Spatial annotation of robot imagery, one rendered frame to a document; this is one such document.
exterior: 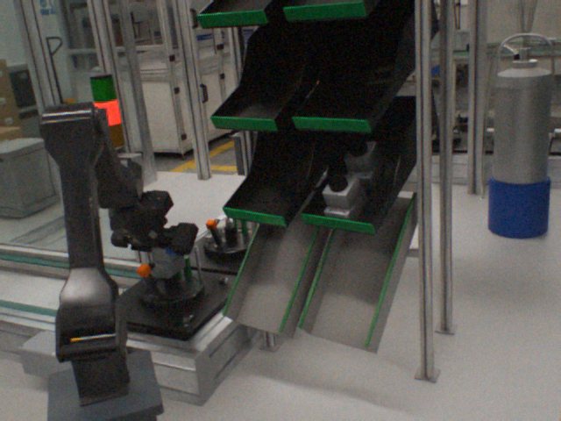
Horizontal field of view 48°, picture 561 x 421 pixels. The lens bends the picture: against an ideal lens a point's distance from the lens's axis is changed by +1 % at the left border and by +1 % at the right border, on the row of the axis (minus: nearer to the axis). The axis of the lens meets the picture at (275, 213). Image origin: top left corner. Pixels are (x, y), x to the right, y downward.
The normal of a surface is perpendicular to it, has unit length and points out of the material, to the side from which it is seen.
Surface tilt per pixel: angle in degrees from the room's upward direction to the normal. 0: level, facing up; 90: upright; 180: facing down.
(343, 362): 0
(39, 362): 90
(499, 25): 90
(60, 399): 0
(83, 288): 57
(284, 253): 45
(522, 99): 90
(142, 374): 0
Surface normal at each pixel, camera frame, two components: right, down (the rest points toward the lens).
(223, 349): 0.89, 0.07
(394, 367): -0.09, -0.94
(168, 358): -0.43, 0.34
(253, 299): -0.48, -0.43
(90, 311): 0.01, -0.23
